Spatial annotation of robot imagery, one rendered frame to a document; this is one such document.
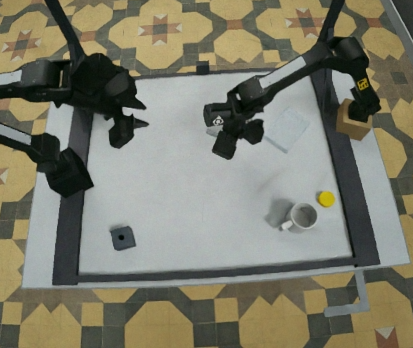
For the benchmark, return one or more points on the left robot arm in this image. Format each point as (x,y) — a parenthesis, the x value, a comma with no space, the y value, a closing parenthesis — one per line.
(258,91)

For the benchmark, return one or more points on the grey mug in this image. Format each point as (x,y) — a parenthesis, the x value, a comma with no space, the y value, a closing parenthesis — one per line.
(303,214)

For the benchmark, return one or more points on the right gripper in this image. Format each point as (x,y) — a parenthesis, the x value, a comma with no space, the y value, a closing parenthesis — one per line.
(123,130)

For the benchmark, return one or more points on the yellow short cylinder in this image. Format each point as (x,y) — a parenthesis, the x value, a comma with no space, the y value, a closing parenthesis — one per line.
(326,199)

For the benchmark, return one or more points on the grey metal peg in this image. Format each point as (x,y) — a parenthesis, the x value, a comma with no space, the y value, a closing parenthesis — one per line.
(212,133)

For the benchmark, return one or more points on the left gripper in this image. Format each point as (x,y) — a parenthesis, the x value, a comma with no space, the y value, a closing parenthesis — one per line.
(226,148)

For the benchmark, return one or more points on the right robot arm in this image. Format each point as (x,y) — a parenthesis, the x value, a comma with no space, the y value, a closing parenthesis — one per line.
(38,81)

